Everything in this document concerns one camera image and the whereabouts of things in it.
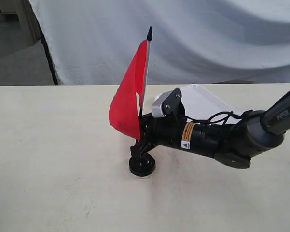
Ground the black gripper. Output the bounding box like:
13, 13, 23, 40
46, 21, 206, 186
130, 113, 186, 158

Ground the red flag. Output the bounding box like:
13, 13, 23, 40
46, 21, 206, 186
109, 27, 153, 140

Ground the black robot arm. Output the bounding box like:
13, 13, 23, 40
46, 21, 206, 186
129, 88, 290, 176

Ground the white rectangular plastic tray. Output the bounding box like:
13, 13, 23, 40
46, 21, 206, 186
154, 83, 243, 124

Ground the white backdrop cloth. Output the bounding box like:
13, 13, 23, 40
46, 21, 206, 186
31, 0, 290, 85

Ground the wooden furniture in background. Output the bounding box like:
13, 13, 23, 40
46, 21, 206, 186
0, 0, 41, 46

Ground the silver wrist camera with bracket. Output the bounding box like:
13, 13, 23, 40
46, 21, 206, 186
152, 88, 185, 118

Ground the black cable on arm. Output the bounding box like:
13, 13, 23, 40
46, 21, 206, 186
185, 111, 244, 127

